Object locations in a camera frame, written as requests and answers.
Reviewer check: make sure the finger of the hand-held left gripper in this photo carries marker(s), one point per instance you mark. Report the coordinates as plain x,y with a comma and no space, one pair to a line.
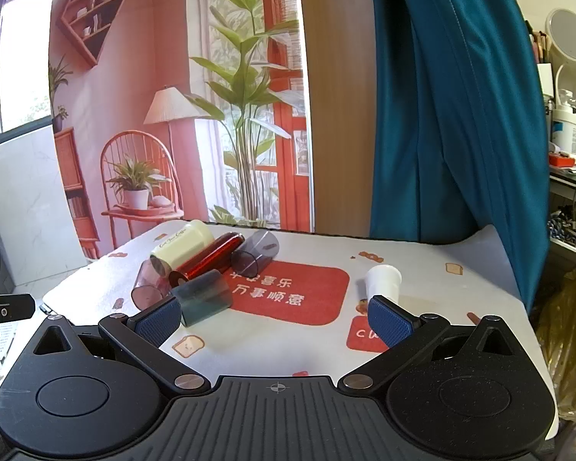
14,306

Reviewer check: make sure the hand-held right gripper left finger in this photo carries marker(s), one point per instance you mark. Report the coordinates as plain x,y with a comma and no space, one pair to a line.
157,321

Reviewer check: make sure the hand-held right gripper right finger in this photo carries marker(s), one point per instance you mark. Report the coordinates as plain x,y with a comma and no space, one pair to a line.
389,321

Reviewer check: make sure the white cup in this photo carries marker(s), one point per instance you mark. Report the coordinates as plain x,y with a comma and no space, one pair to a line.
383,285

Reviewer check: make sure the pink transparent cup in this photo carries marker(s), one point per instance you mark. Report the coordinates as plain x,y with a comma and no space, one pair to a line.
148,284

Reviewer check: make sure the green transparent cup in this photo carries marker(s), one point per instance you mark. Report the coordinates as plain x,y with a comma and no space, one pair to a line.
206,297

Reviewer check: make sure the cream cup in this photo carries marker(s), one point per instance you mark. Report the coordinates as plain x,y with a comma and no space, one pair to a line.
185,245

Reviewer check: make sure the red metallic cup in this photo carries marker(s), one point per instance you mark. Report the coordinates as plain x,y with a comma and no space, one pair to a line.
209,258

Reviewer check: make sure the grey transparent cup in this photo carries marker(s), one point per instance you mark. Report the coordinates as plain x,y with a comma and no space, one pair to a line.
257,252

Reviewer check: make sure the white marble panel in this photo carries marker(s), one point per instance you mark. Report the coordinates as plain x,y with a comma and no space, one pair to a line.
24,201

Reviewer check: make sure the white and red printed tablecloth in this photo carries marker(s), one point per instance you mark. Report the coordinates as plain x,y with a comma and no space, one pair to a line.
278,345

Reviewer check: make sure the yellow plastic bag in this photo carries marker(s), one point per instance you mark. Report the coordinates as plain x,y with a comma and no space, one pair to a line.
566,336

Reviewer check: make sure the teal curtain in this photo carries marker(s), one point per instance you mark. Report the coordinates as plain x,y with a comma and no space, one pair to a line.
437,129

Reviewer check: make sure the pile of dark clutter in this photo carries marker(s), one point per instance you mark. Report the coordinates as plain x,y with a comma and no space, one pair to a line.
571,228

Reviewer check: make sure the wooden panel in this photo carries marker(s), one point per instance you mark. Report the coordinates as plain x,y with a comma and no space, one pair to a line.
336,105

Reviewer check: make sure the small red box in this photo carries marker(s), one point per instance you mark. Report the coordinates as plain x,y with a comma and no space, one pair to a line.
561,158

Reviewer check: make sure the printed room backdrop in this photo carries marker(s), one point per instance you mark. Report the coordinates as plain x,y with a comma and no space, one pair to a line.
139,81

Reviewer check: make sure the window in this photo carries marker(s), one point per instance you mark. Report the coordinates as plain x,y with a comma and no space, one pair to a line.
19,57

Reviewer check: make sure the white pump bottle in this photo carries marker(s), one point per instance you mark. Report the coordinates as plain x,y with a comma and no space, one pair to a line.
564,127

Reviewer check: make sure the round white mirror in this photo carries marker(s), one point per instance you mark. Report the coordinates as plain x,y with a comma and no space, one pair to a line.
569,33

